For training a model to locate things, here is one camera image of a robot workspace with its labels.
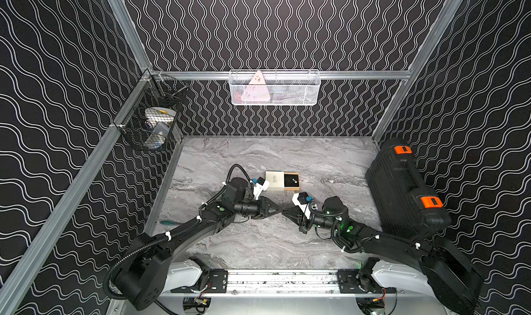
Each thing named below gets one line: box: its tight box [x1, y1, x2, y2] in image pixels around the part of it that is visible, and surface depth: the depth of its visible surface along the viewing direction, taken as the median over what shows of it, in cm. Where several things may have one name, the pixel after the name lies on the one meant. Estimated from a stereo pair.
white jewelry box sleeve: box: [264, 170, 285, 192], surface depth 102 cm
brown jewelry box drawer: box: [284, 172, 300, 191], surface depth 102 cm
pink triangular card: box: [240, 70, 272, 102], surface depth 92 cm
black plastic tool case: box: [365, 137, 452, 241], surface depth 76 cm
